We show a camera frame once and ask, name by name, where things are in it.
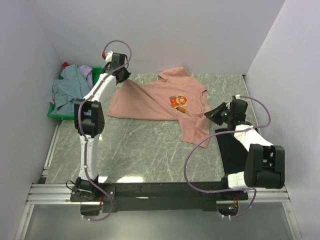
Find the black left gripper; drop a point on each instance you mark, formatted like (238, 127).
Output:
(127, 75)

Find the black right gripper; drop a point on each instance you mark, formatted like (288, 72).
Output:
(213, 114)

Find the pink printed t-shirt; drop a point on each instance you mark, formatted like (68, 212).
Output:
(175, 96)

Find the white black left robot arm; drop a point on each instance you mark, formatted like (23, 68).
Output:
(89, 119)

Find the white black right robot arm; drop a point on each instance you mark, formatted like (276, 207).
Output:
(265, 162)

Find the green plastic bin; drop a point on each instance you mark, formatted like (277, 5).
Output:
(95, 75)

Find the black folded t-shirt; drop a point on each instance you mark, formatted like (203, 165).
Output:
(233, 154)

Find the grey-blue t-shirt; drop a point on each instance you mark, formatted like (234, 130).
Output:
(70, 87)

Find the red garment in bin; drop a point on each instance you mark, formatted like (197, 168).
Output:
(65, 64)

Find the black base beam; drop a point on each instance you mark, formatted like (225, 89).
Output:
(151, 196)

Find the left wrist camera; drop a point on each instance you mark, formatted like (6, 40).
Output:
(107, 57)

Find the aluminium frame rail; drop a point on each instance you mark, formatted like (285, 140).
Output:
(55, 194)

